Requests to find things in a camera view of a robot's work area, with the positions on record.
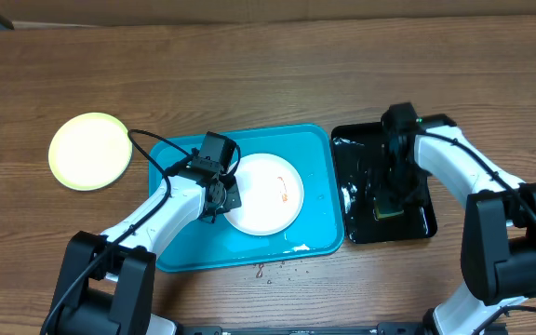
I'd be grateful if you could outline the pink plate with sauce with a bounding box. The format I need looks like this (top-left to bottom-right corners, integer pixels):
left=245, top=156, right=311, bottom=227
left=225, top=154, right=304, bottom=236

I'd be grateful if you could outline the green yellow scrub sponge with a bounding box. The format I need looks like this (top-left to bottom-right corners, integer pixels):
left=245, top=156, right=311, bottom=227
left=374, top=197, right=404, bottom=221

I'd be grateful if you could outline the yellow-green plate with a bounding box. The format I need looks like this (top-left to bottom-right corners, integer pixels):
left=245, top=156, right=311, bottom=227
left=48, top=113, right=132, bottom=191

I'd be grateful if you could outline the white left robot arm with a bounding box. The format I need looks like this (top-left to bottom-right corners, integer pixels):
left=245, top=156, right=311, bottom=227
left=41, top=132, right=242, bottom=335

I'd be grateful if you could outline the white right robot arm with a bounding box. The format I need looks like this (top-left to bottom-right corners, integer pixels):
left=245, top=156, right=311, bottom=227
left=374, top=102, right=536, bottom=334

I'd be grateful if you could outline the black water tray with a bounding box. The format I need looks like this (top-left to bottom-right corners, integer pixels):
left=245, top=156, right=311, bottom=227
left=331, top=123, right=437, bottom=244

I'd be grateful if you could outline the teal plastic tray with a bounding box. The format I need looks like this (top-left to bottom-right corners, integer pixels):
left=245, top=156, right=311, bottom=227
left=156, top=124, right=344, bottom=273

